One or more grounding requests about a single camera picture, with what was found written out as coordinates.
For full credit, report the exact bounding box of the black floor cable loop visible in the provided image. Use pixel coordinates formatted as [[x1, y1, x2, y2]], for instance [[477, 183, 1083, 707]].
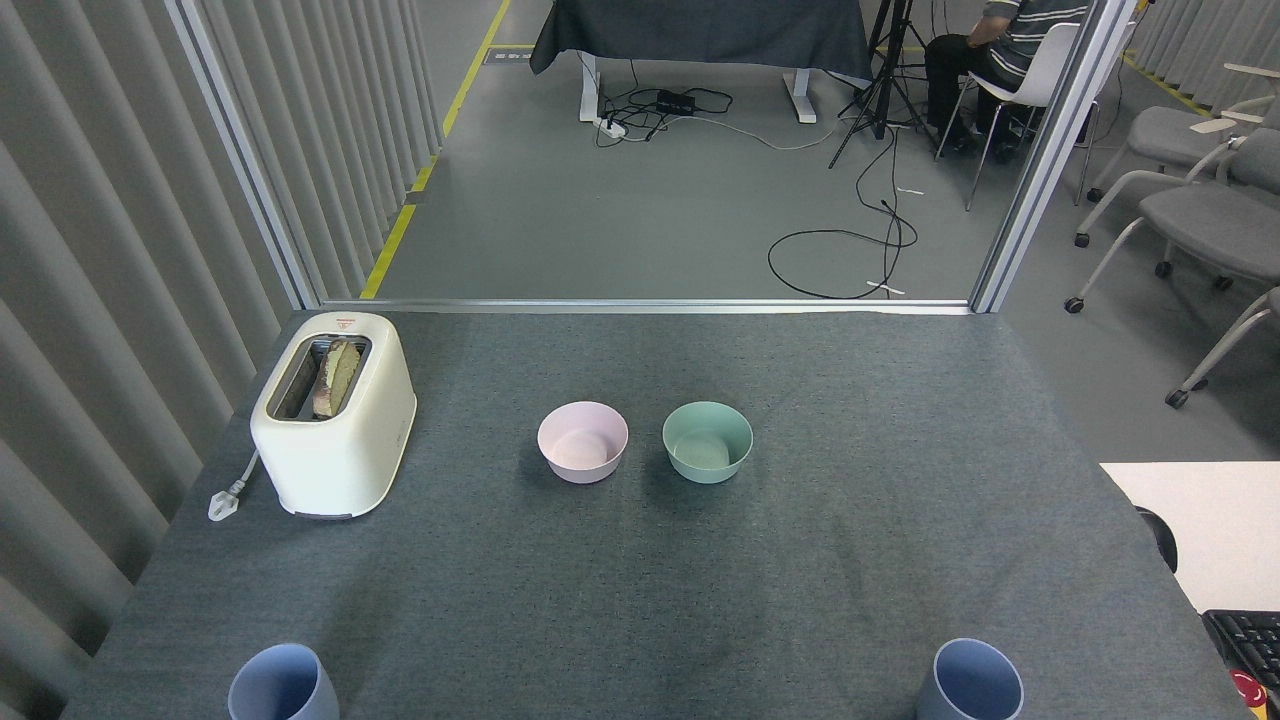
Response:
[[768, 125, 918, 300]]

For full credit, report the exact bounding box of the silver frame rail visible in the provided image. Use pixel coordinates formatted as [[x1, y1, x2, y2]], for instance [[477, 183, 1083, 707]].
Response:
[[320, 298, 976, 316]]

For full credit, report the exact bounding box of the white side table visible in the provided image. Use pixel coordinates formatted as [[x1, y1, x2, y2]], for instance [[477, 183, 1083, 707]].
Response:
[[1100, 461, 1280, 613]]

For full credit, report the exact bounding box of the dark cloth covered table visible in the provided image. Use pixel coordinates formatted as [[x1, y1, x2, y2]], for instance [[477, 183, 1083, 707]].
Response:
[[530, 0, 874, 125]]

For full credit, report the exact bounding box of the black tripod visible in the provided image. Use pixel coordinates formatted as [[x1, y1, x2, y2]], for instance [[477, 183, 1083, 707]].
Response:
[[828, 0, 946, 169]]

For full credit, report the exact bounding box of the white toaster plug cord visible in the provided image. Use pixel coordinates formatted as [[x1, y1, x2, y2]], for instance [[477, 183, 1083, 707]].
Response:
[[208, 450, 263, 523]]

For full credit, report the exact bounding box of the green bowl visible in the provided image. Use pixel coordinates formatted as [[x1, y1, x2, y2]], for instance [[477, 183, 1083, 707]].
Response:
[[662, 401, 754, 485]]

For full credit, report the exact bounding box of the person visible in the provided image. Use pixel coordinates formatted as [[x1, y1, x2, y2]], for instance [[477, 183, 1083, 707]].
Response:
[[924, 0, 1091, 159]]

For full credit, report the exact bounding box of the white plastic chair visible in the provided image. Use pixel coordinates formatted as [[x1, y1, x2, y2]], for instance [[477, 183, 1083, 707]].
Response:
[[935, 22, 1101, 212]]

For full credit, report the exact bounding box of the grey wheeled office chair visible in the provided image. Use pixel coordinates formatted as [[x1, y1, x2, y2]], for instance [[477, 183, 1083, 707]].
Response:
[[1165, 288, 1280, 409], [1075, 62, 1280, 248], [1065, 128, 1280, 314]]

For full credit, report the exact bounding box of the cream white toaster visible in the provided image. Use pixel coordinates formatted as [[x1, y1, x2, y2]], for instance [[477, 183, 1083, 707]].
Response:
[[250, 312, 417, 519]]

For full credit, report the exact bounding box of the pink bowl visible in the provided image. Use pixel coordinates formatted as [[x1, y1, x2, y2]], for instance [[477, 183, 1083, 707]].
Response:
[[537, 401, 630, 485]]

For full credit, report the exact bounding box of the black keyboard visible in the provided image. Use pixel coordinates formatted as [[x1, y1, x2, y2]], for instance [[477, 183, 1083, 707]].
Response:
[[1202, 609, 1280, 691]]

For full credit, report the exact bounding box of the bread slice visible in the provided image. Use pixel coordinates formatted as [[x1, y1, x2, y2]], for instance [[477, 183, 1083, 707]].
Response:
[[312, 338, 363, 419]]

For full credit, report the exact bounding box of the blue plastic cup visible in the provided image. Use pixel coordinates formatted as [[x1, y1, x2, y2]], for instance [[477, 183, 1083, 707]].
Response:
[[228, 643, 339, 720], [917, 638, 1025, 720]]

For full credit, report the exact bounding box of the black rounded object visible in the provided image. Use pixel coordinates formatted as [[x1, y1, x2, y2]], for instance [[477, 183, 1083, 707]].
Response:
[[1137, 507, 1179, 573]]

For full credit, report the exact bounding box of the silver frame post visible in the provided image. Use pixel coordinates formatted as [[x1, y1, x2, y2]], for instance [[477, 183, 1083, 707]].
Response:
[[970, 0, 1141, 314], [165, 0, 321, 309]]

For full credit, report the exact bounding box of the white floor cable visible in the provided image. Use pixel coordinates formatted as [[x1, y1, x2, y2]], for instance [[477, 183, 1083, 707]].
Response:
[[690, 113, 851, 152]]

